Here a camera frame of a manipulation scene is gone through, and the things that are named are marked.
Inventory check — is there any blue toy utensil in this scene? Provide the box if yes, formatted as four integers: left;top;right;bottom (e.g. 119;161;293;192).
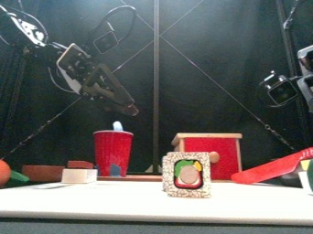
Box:
111;121;125;133

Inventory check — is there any white sushi roll slice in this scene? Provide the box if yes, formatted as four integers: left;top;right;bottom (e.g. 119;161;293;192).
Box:
162;151;213;199

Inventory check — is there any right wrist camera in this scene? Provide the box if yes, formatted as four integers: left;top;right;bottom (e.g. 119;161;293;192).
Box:
257;70;300;108

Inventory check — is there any brown and white block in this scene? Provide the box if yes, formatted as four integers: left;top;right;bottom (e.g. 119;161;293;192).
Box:
60;160;99;185

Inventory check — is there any wooden box with red side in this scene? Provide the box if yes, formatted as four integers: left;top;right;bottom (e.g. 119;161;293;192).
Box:
170;132;244;181

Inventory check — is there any small blue toy piece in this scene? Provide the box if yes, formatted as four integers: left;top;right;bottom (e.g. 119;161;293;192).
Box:
108;164;122;177

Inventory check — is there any yellow egg sushi toy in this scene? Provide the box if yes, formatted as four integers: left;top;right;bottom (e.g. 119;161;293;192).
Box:
297;158;313;196

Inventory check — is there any small red-brown round dish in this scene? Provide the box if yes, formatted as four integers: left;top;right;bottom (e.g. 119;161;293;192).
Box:
22;165;66;183

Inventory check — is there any vertical metal frame pole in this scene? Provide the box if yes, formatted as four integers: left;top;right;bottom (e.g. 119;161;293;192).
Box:
150;0;163;175

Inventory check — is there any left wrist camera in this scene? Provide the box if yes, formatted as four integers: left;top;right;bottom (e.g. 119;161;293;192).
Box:
91;28;123;56

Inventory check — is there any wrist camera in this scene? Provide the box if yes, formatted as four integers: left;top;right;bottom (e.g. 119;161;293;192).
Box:
91;28;123;56
257;70;300;108

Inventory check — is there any black left camera cable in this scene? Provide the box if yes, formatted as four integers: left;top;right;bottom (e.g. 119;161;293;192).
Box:
87;5;138;40

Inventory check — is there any red plastic cup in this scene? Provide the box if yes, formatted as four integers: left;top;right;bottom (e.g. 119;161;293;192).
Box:
92;130;135;177

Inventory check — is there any small orange toy ball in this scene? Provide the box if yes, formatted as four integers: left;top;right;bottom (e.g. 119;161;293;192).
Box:
0;159;12;186

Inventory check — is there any small green toy piece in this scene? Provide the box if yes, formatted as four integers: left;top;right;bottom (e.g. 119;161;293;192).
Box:
8;169;31;186

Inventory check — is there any white cutting board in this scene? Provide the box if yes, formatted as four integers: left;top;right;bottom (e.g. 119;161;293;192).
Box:
0;180;313;227

